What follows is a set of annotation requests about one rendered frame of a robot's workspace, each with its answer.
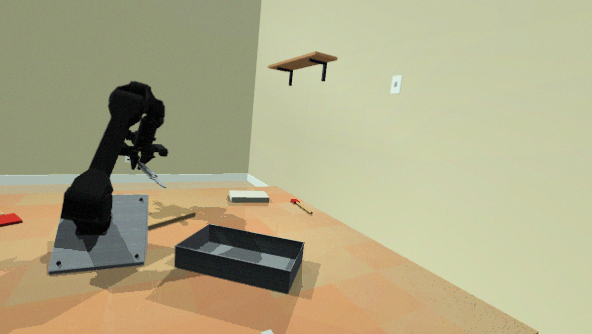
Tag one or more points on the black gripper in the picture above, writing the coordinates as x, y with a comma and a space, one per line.
143, 143

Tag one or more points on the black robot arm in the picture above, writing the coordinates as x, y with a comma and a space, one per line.
88, 201

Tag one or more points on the light brown wooden board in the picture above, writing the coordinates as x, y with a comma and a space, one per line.
162, 213

